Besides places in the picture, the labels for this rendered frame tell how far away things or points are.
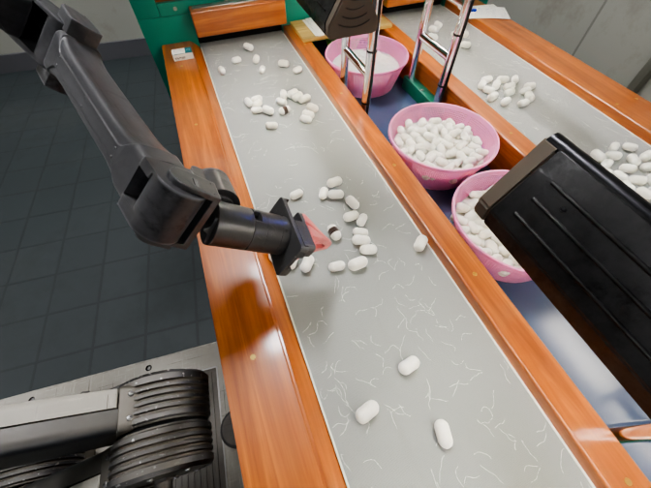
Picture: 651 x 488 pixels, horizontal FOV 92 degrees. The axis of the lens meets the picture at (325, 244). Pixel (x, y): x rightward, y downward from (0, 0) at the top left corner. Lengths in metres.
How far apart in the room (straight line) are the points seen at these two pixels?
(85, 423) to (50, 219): 1.69
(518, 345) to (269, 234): 0.41
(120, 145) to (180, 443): 0.37
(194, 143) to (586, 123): 1.02
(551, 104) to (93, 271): 1.86
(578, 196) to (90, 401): 0.55
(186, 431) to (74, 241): 1.54
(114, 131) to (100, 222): 1.53
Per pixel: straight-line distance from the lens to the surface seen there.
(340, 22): 0.55
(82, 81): 0.55
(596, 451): 0.60
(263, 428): 0.50
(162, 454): 0.51
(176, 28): 1.33
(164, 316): 1.51
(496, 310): 0.60
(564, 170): 0.28
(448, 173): 0.78
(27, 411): 0.54
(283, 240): 0.43
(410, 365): 0.52
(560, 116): 1.13
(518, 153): 0.90
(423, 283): 0.61
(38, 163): 2.54
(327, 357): 0.53
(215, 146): 0.83
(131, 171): 0.40
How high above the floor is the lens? 1.25
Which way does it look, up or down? 56 degrees down
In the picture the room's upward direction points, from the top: straight up
